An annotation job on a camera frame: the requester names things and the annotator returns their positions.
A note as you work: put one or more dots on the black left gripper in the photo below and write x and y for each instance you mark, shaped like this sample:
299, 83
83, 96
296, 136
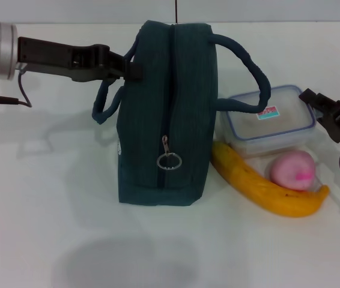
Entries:
56, 58

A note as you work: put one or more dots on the pink peach toy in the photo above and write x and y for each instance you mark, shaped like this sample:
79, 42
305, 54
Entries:
290, 171

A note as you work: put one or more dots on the yellow banana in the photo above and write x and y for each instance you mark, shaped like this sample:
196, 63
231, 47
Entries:
248, 177

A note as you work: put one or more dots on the clear plastic food container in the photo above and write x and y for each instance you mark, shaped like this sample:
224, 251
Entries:
290, 120

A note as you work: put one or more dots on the dark teal fabric bag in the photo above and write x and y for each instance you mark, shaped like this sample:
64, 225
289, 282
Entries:
188, 105

